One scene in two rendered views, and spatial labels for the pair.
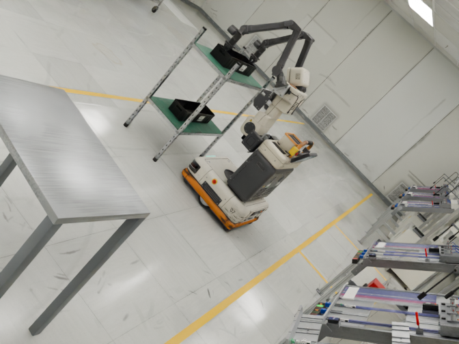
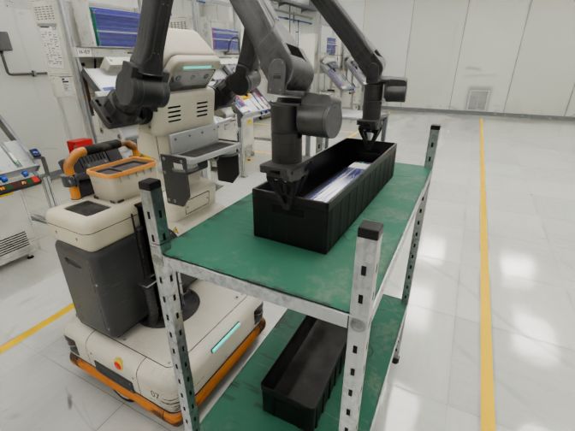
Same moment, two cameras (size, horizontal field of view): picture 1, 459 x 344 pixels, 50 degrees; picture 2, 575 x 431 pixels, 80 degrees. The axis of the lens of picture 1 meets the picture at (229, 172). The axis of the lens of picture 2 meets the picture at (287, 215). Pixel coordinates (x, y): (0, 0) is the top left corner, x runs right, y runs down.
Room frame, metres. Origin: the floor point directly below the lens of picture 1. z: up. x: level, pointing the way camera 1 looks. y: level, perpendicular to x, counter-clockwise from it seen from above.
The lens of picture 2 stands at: (5.21, 0.70, 1.31)
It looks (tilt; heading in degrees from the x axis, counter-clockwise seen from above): 25 degrees down; 192
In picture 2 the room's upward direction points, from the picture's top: straight up
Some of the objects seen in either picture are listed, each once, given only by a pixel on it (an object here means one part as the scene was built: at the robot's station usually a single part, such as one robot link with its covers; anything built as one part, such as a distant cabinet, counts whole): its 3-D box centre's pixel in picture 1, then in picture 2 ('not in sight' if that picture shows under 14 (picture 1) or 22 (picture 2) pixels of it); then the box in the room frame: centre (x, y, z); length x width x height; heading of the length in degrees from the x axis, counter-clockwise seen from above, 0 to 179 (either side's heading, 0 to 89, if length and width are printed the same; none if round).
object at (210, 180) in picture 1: (227, 190); (171, 327); (4.10, -0.10, 0.16); 0.67 x 0.64 x 0.25; 74
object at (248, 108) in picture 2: not in sight; (229, 115); (0.97, -0.99, 0.65); 1.01 x 0.73 x 1.29; 76
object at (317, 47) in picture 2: not in sight; (320, 76); (-2.50, -0.29, 0.95); 1.36 x 0.82 x 1.90; 76
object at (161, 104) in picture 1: (202, 99); (324, 309); (4.30, 0.63, 0.55); 0.91 x 0.46 x 1.10; 166
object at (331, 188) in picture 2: not in sight; (338, 190); (4.32, 0.65, 0.98); 0.51 x 0.07 x 0.03; 164
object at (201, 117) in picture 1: (192, 111); (323, 342); (4.30, 0.63, 0.41); 0.57 x 0.17 x 0.11; 166
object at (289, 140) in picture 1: (290, 143); (126, 178); (4.07, -0.21, 0.87); 0.23 x 0.15 x 0.11; 164
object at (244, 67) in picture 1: (234, 61); (338, 180); (4.32, 0.65, 1.01); 0.57 x 0.17 x 0.11; 164
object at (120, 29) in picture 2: not in sight; (117, 28); (2.31, -1.40, 1.52); 0.51 x 0.13 x 0.27; 166
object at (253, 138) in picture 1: (251, 136); not in sight; (4.09, 0.08, 0.68); 0.28 x 0.27 x 0.25; 164
